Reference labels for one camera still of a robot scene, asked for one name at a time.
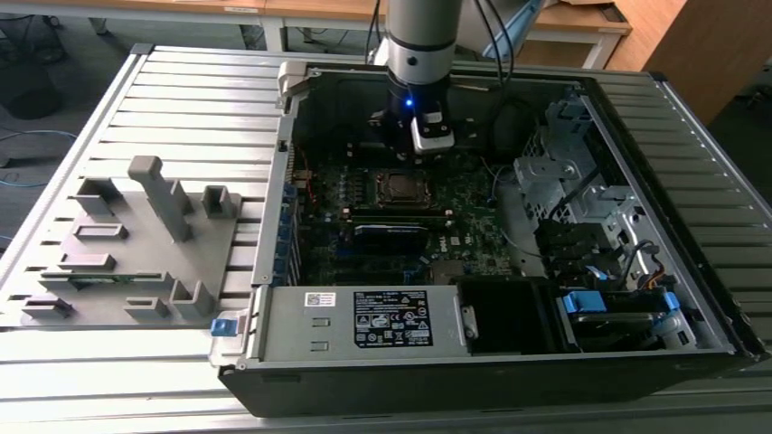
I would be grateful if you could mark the silver green CPU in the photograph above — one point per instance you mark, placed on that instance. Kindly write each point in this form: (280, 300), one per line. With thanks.
(406, 186)

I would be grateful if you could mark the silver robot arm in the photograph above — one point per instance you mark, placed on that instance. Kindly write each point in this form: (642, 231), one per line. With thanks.
(422, 45)

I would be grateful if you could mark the CPU socket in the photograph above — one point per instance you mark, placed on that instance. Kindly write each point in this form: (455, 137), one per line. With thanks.
(382, 202)

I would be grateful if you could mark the grey plastic case latch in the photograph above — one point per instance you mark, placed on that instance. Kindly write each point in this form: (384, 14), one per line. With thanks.
(292, 74)

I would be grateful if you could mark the green motherboard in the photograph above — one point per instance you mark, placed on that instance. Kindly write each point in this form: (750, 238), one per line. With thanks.
(476, 221)

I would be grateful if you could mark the black graphics card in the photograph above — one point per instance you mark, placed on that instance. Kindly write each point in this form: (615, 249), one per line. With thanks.
(388, 242)

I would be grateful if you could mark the silver metal drive cage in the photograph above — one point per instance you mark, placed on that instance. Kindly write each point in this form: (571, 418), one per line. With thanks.
(543, 174)

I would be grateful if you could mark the bronze chipset heat sink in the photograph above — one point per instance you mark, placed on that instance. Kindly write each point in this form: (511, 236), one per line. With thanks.
(447, 269)

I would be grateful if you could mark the wooden desk white legs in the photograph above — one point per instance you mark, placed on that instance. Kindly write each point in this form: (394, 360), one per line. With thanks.
(579, 22)
(180, 5)

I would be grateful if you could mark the grey power supply unit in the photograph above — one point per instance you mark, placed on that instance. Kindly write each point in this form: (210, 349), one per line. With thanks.
(290, 325)

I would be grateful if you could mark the blue disk carrier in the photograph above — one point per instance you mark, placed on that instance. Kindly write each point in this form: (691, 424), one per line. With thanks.
(582, 300)

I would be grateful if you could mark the grey parts rack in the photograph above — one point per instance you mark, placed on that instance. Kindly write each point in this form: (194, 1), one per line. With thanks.
(144, 271)

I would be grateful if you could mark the blue case latch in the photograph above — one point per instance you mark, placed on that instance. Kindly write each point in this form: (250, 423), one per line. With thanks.
(222, 327)

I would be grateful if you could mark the wooden cabinet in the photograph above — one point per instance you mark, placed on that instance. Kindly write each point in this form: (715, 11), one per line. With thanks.
(712, 45)

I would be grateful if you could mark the hard disk drive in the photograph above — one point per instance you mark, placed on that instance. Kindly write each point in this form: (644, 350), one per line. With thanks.
(612, 332)

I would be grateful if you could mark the black PC case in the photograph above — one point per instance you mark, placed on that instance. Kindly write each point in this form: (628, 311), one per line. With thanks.
(422, 393)

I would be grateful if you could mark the green RAM stick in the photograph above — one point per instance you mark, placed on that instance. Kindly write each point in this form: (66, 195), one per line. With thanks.
(103, 279)

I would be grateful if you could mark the blue plastic tab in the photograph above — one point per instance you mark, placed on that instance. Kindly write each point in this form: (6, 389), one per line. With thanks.
(671, 304)

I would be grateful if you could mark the black waste bin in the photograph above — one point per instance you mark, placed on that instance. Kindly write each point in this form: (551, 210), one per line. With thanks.
(34, 99)

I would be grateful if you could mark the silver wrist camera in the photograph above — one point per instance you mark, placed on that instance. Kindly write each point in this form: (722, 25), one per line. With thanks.
(431, 140)

